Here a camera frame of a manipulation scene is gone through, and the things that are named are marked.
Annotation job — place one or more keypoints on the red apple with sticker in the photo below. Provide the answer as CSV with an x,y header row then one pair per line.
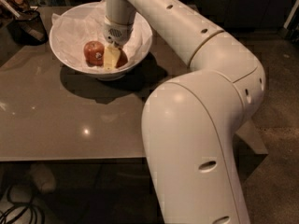
x,y
93,52

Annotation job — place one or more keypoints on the white crumpled paper liner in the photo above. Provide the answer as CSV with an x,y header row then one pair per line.
x,y
78,28

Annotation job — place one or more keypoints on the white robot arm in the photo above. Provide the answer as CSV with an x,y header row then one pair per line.
x,y
188,122

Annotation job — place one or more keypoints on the white ceramic bowl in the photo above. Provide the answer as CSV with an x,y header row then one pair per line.
x,y
71,62

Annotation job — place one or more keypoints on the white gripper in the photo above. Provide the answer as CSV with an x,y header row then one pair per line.
x,y
118,33

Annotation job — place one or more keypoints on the black mesh pen holder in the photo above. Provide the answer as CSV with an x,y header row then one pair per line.
x,y
28,29

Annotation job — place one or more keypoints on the white sock foot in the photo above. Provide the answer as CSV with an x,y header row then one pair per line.
x,y
42,177

